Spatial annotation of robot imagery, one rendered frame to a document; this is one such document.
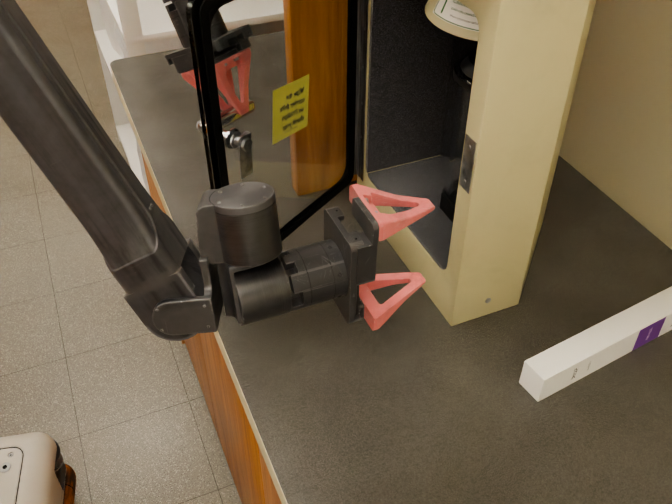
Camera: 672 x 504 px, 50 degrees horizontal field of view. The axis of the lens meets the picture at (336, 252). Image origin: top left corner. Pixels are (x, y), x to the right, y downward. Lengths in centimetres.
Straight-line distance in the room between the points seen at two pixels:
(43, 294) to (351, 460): 184
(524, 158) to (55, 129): 52
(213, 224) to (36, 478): 121
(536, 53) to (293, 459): 53
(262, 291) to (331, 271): 7
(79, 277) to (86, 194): 197
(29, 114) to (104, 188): 8
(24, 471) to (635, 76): 145
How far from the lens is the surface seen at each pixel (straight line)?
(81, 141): 61
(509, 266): 99
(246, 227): 61
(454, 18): 87
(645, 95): 125
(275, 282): 65
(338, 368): 95
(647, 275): 117
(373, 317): 72
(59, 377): 230
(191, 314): 65
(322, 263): 66
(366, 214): 64
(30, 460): 178
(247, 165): 90
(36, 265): 270
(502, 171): 87
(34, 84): 61
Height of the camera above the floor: 167
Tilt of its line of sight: 41 degrees down
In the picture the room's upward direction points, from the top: straight up
